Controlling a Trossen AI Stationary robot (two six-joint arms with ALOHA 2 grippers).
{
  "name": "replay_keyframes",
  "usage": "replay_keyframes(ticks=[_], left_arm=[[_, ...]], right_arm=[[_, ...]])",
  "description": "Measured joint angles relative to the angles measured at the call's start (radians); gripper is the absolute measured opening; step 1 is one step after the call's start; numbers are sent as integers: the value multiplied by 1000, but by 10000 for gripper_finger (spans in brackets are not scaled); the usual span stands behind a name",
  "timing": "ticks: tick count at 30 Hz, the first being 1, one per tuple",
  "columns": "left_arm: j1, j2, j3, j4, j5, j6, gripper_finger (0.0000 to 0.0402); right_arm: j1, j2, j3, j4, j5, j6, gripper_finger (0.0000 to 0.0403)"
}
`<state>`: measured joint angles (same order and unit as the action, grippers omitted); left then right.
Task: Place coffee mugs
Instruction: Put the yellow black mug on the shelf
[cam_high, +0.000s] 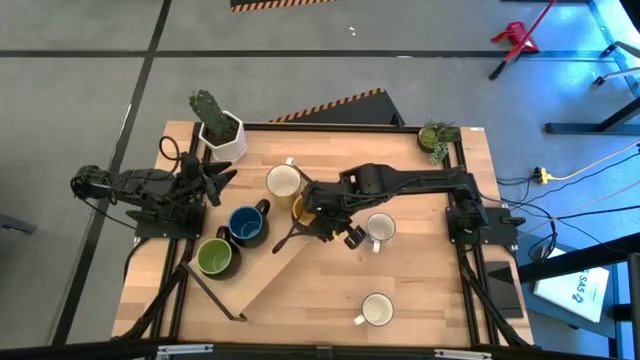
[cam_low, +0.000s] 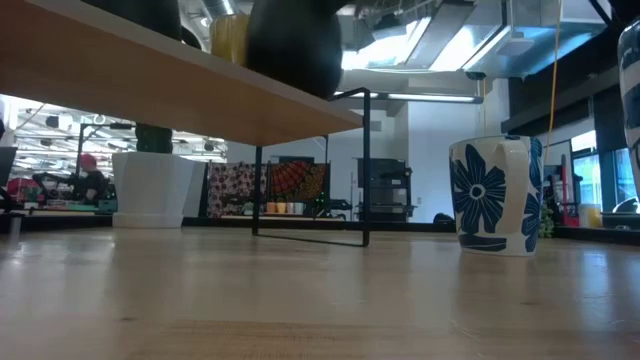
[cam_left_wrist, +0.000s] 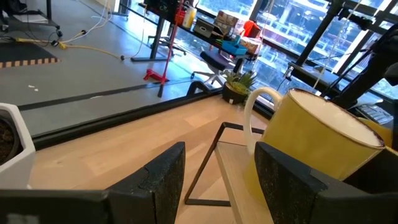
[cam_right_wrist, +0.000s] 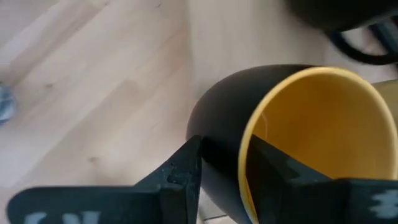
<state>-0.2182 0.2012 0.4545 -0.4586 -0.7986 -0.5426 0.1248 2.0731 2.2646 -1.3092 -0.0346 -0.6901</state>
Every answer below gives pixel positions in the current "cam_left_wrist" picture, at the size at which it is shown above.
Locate black desk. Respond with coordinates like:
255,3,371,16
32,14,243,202
119,0,262,63

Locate white faceted planter pot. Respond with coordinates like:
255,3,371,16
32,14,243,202
0,103,37,190

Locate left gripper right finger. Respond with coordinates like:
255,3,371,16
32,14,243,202
254,142,398,224

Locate yellow floor cable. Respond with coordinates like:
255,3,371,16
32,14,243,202
15,37,125,60

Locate red bag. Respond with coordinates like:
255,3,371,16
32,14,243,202
242,20,262,39

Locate red floor tool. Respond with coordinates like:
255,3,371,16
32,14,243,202
142,0,185,98

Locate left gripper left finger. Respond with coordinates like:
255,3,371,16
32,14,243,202
0,142,187,224

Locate yellow white bottle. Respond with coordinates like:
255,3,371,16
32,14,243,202
182,6,198,29

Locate cardboard box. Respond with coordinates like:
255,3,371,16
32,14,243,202
215,10,242,28

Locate black office chair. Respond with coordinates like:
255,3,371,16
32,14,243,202
190,50,246,88

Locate blue box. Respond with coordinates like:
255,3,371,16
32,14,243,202
221,39,249,57

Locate yellow mug white handle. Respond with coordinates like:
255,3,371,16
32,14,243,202
243,86,386,203

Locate grey keyboard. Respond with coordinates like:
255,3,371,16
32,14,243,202
354,104,394,125

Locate grey storage box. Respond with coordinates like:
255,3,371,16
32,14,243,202
192,18,216,39

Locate black wheeled cart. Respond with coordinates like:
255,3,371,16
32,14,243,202
0,0,63,38

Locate wooden shelf riser black frame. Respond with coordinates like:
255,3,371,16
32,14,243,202
183,121,276,224

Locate succulents in black pot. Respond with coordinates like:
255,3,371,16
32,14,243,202
222,70,257,105

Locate black floor mat striped edge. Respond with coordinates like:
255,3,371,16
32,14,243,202
0,42,60,69

